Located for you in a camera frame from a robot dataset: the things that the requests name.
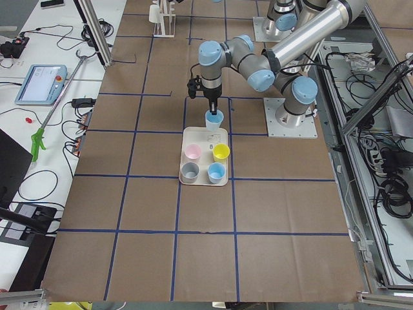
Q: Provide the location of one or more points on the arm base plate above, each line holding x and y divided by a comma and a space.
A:
261, 30
281, 124

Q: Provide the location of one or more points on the light blue cup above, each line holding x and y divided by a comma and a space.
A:
213, 121
216, 172

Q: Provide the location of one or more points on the cream serving tray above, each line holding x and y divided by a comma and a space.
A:
206, 140

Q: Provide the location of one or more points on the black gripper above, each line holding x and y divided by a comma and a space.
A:
211, 93

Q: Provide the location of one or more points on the aluminium frame post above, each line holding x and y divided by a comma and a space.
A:
90, 20

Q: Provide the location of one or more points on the grey cup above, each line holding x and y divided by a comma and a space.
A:
189, 172

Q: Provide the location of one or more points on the pink cup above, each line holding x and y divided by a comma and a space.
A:
193, 152

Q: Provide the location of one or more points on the yellow cup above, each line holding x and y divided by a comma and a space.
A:
221, 152

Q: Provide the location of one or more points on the black monitor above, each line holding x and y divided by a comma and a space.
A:
15, 162

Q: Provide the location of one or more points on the blue teach pendant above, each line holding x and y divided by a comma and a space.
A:
42, 85

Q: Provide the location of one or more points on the white ikea cup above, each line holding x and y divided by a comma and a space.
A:
154, 14

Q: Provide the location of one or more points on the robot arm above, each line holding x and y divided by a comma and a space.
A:
281, 18
316, 21

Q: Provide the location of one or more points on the green handled reacher grabber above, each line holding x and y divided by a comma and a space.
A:
37, 137

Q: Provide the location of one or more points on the black power adapter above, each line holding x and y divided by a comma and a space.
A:
83, 102

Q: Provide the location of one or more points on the white wire cup rack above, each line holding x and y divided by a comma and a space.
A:
167, 27

